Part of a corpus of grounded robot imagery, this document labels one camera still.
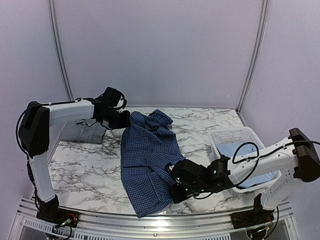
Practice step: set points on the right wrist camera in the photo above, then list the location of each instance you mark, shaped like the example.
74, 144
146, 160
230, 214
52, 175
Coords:
170, 168

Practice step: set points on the white plastic laundry basket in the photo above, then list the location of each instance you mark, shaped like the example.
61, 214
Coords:
225, 141

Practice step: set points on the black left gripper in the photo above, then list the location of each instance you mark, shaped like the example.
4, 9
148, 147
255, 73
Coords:
124, 122

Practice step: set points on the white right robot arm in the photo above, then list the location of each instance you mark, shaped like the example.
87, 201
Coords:
295, 157

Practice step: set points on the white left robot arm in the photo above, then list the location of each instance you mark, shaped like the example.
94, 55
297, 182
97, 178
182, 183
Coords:
32, 134

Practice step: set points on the blue checked long sleeve shirt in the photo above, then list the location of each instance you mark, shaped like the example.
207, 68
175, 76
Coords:
147, 147

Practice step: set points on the right aluminium corner post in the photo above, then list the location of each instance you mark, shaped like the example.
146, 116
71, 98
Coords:
255, 54

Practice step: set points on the aluminium front frame rail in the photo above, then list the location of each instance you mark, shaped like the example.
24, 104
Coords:
110, 226

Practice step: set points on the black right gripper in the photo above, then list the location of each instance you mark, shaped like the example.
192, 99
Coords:
178, 198

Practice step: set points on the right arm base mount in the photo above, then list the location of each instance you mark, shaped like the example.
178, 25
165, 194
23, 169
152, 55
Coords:
249, 218

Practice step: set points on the folded grey shirt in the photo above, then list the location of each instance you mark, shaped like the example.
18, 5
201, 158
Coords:
84, 130

